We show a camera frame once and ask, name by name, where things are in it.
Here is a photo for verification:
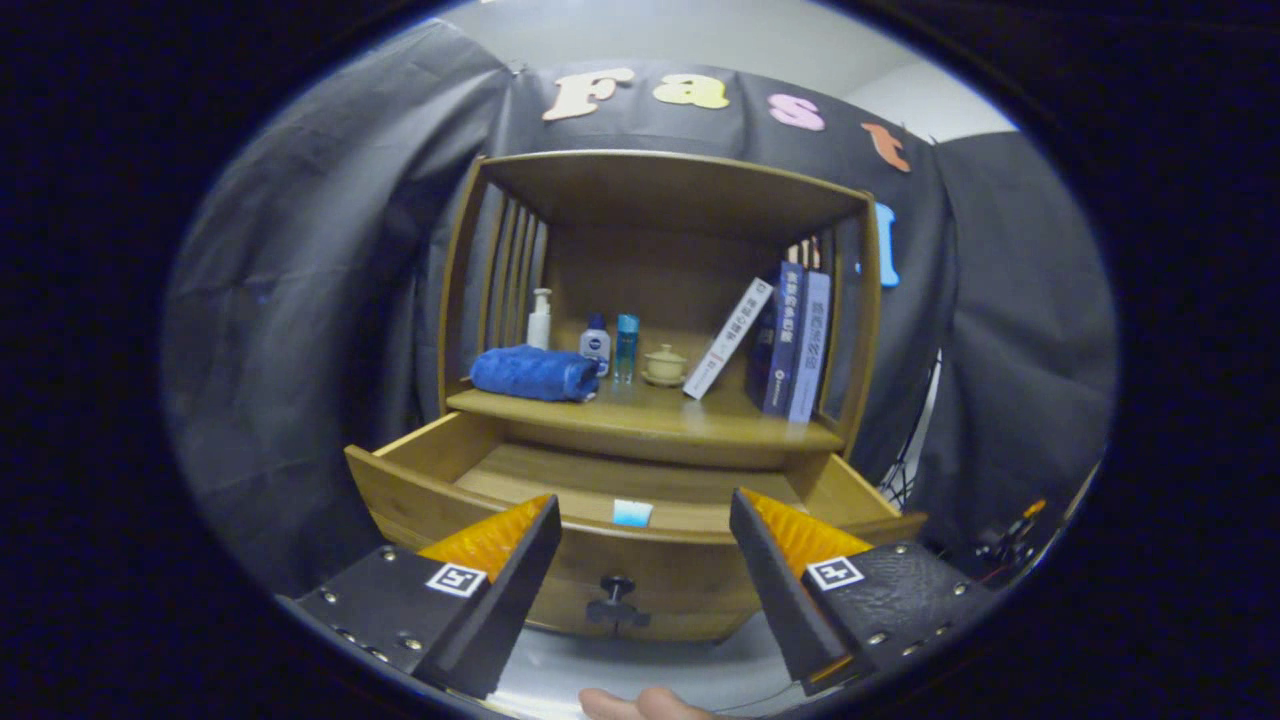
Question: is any blue rolled towel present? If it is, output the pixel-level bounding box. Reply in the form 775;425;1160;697
469;345;601;403

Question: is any white bottle with blue cap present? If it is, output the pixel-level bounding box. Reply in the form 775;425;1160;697
580;314;612;377

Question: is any wooden countertop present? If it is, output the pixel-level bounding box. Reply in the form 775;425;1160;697
447;375;846;453

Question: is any wooden cabinet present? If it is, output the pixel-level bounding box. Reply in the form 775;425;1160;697
345;150;929;643

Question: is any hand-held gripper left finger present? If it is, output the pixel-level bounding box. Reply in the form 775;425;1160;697
275;493;564;701

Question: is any clear blue bottle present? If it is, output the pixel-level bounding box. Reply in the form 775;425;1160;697
613;313;641;383

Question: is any dark blue book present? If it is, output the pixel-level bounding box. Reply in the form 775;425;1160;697
745;262;807;417

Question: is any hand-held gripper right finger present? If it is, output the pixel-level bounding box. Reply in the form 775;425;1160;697
727;489;1001;698

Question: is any dark equipment with orange part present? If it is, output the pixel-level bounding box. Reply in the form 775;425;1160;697
975;498;1061;586

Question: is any light purple book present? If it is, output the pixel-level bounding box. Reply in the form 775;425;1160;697
787;270;832;424

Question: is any beige lidded teacup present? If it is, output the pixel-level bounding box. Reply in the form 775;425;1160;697
641;344;689;388

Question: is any white book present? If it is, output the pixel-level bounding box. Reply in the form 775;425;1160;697
683;278;775;401

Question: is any black tripod stand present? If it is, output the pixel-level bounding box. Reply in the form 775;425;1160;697
880;350;946;511

